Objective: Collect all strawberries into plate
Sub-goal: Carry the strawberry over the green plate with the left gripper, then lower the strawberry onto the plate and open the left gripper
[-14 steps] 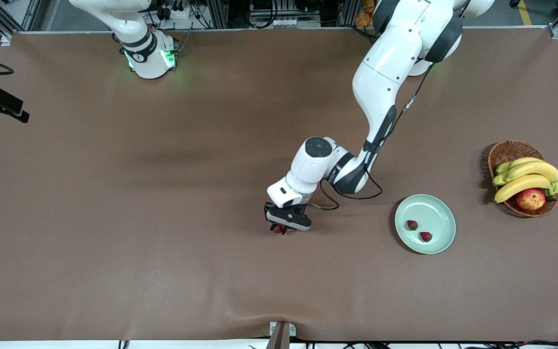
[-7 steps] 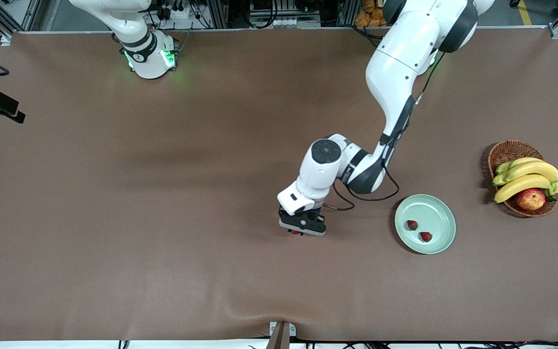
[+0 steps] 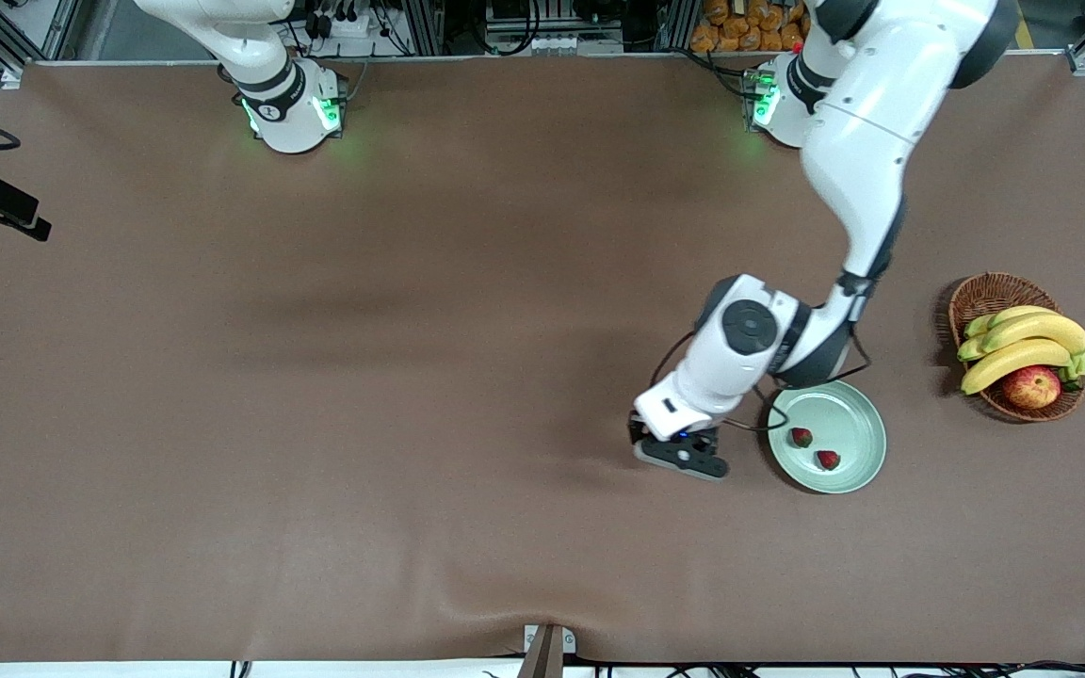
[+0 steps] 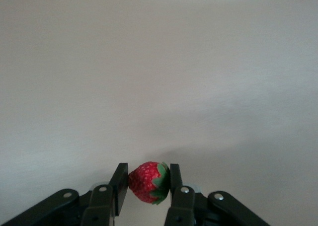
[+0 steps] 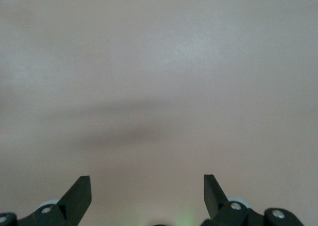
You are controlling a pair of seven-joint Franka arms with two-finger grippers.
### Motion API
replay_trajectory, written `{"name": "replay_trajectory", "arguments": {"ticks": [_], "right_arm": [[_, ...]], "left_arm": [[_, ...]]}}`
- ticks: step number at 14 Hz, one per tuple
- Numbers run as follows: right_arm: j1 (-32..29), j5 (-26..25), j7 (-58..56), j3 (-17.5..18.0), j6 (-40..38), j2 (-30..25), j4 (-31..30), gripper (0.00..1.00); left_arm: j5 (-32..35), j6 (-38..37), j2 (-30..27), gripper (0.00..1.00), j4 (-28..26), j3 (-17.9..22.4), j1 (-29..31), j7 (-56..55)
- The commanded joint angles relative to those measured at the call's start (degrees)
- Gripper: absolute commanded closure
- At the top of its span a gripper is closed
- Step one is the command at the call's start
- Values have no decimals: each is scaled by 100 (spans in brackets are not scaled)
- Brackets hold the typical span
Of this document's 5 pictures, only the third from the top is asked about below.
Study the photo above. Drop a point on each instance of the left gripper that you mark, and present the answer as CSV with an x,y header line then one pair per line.
x,y
636,430

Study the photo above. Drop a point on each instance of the red toy strawberry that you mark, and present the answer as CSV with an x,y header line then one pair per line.
x,y
828,460
801,437

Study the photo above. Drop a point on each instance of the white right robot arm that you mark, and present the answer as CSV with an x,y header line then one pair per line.
x,y
288,122

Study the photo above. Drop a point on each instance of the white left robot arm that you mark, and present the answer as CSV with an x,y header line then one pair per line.
x,y
863,122

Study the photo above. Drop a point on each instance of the pale green round plate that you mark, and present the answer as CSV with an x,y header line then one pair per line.
x,y
849,419

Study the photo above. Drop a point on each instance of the brown table mat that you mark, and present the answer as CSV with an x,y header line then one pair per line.
x,y
542,565

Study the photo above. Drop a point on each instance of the brown wicker basket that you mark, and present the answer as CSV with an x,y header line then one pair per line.
x,y
985,294

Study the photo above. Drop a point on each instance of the white power strip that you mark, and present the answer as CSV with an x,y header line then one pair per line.
x,y
349,26

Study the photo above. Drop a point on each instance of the white terminal block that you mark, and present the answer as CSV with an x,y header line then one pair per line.
x,y
571,43

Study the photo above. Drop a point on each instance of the red apple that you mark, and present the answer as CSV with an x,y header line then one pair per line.
x,y
1030,388

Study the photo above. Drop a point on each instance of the orange bread pile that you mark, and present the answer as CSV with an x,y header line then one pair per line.
x,y
740,28

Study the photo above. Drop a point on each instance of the metal table edge bracket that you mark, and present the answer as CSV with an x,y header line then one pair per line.
x,y
549,650

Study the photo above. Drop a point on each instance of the aluminium frame post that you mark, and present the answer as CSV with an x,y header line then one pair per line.
x,y
422,24
674,24

